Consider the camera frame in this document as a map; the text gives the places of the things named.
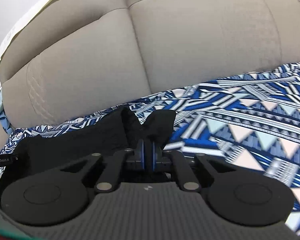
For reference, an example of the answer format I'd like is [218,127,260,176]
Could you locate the black pants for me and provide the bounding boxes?
[0,106,177,201]

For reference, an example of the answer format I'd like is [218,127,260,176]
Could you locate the blue white patterned cover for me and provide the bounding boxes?
[0,62,300,239]

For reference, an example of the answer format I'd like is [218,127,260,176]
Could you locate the beige leather sofa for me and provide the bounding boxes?
[0,0,300,156]

